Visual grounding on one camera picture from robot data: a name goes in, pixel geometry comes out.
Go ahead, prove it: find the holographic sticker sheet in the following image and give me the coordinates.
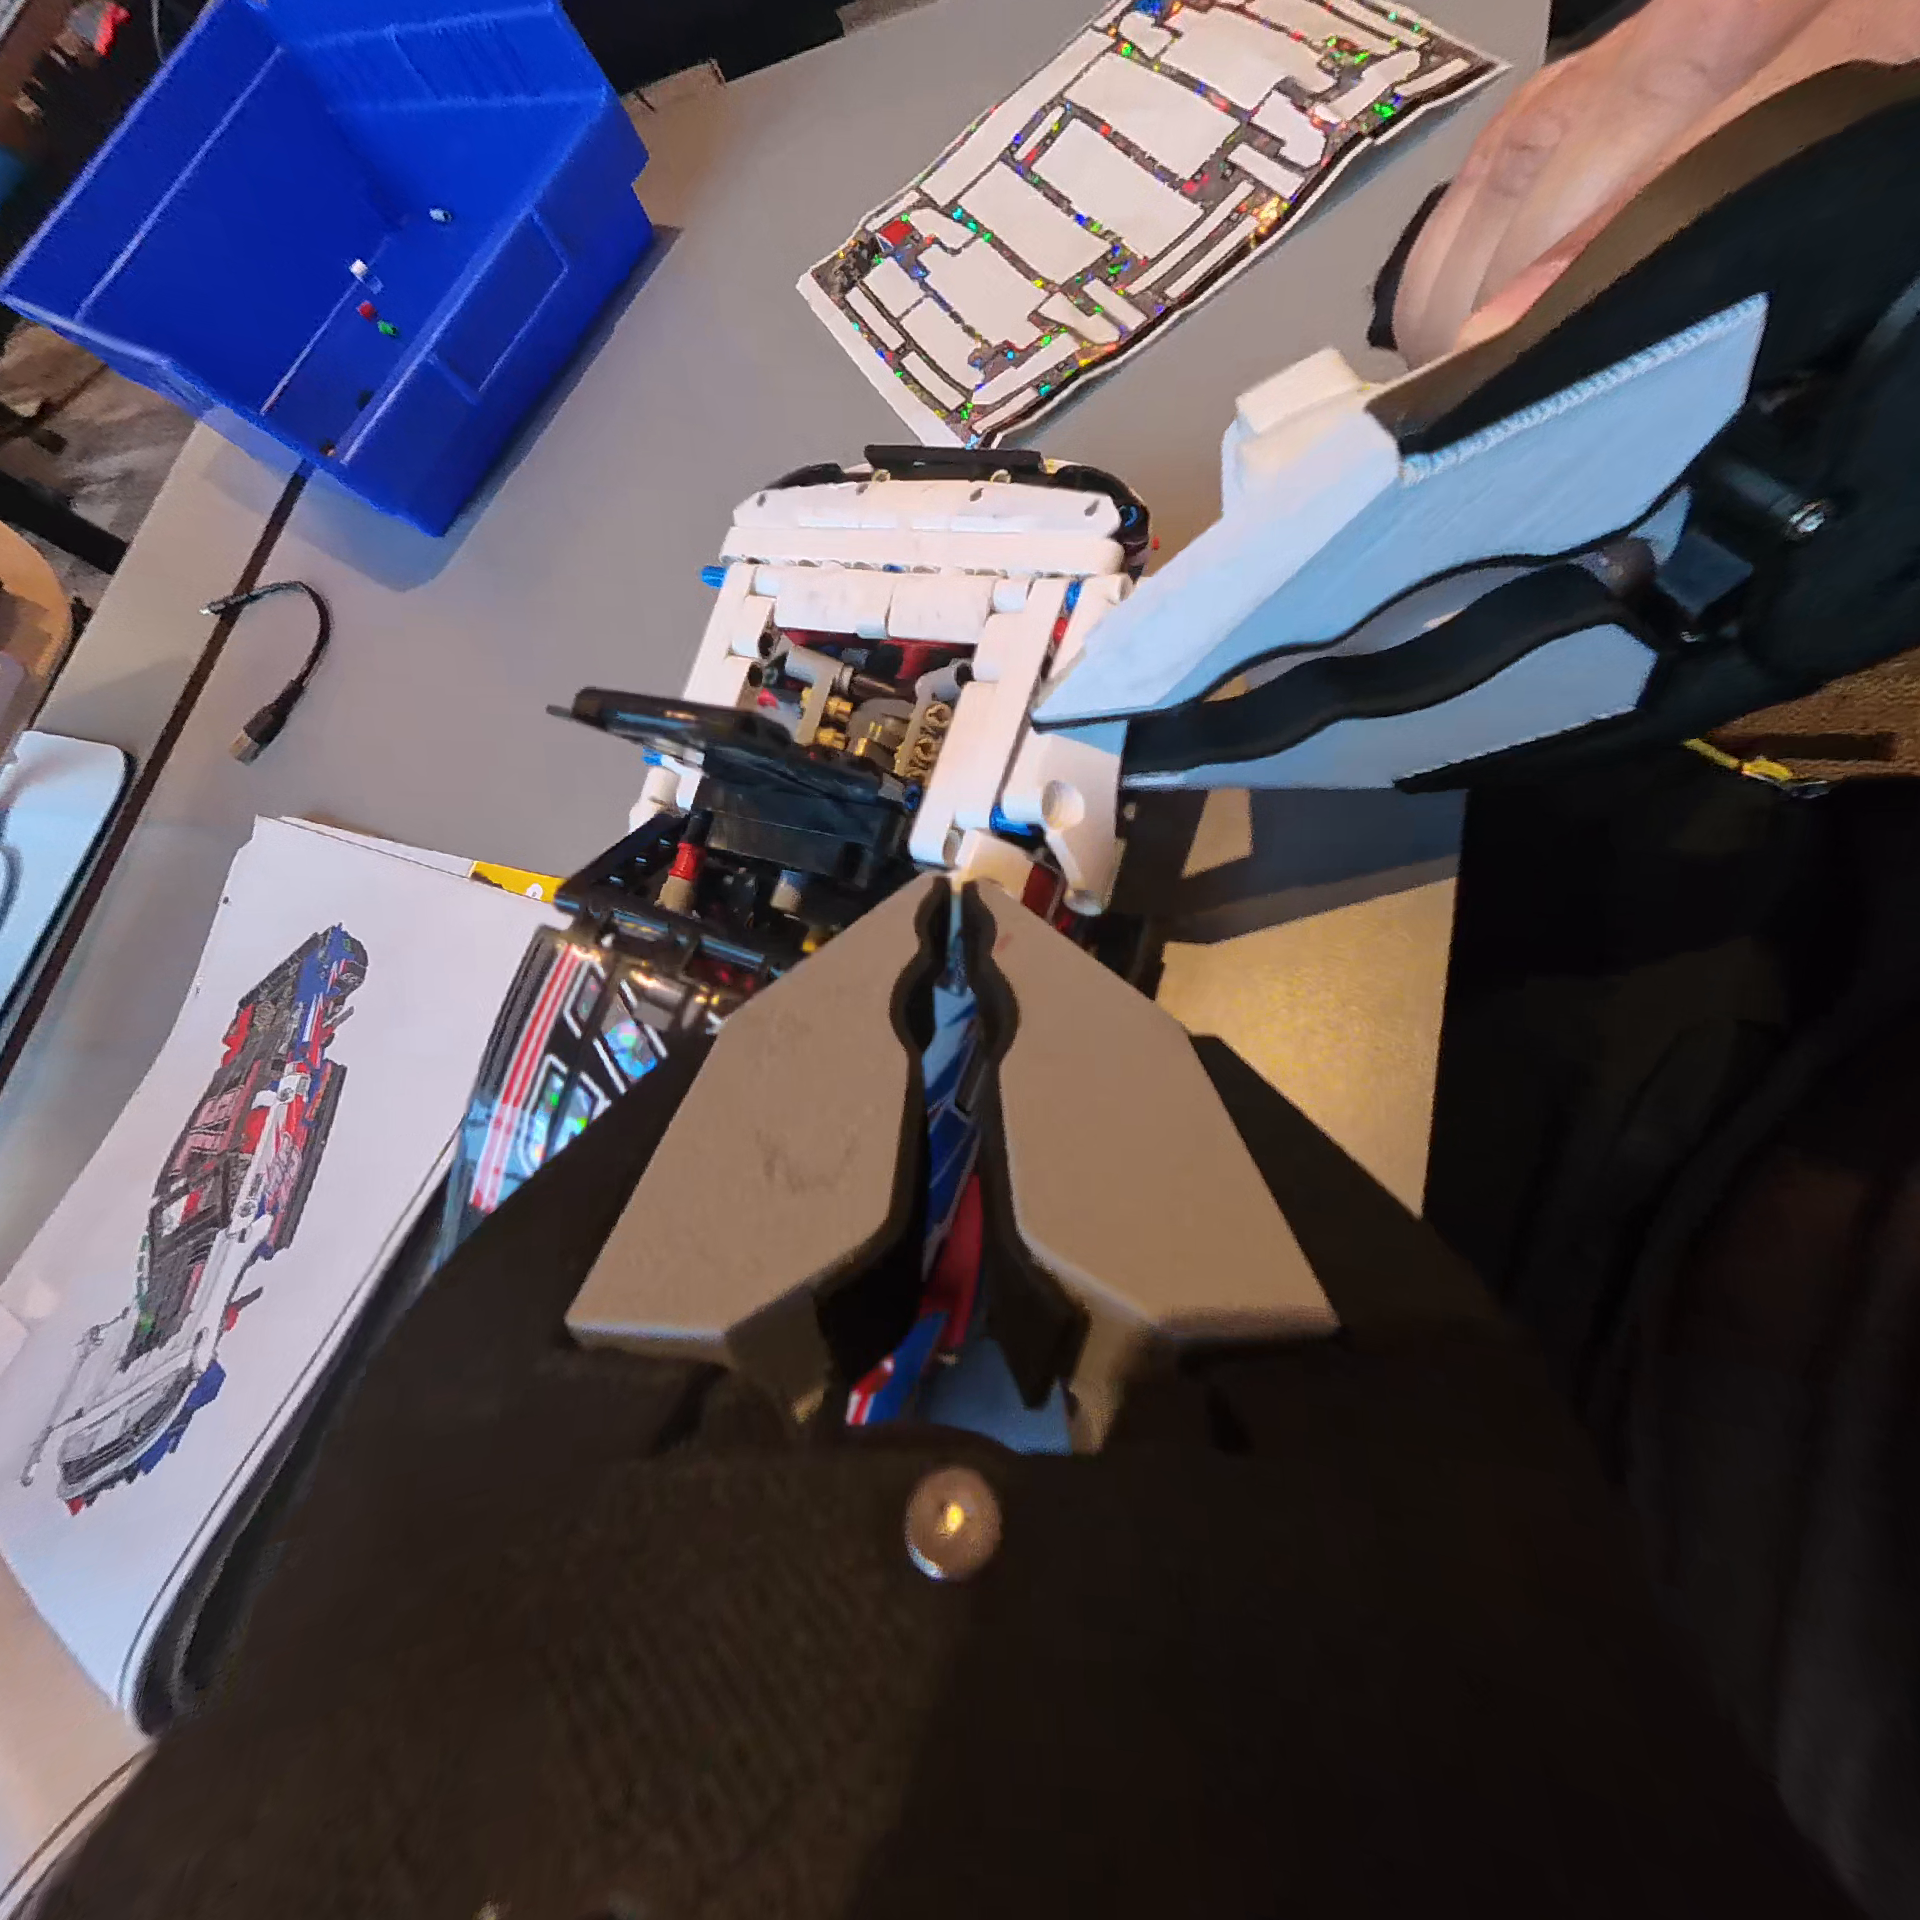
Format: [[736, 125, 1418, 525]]
[[798, 0, 1509, 448]]

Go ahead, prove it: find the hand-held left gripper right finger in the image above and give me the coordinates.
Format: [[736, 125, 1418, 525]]
[[960, 882, 1339, 1453]]

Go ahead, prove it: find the toy brick race car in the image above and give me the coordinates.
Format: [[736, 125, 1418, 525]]
[[442, 446, 1162, 1426]]

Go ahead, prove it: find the blue plastic bin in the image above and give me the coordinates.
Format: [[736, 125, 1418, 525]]
[[0, 0, 655, 538]]

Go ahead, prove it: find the open instruction booklet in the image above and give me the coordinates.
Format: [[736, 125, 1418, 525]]
[[0, 813, 579, 1735]]

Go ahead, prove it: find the grey desk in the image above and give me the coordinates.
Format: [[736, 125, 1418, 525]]
[[0, 0, 1554, 1846]]

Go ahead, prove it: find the person's right hand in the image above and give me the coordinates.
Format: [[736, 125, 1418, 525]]
[[1407, 0, 1920, 354]]

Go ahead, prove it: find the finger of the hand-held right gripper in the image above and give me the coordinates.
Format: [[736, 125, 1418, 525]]
[[1123, 569, 1663, 793], [1030, 297, 1772, 723]]

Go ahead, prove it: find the white flat pad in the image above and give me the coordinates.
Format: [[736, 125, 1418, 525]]
[[0, 726, 138, 1022]]

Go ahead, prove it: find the black USB cable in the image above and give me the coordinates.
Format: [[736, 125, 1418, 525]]
[[208, 579, 332, 768]]

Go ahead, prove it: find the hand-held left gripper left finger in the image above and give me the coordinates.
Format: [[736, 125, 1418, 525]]
[[564, 873, 952, 1423]]

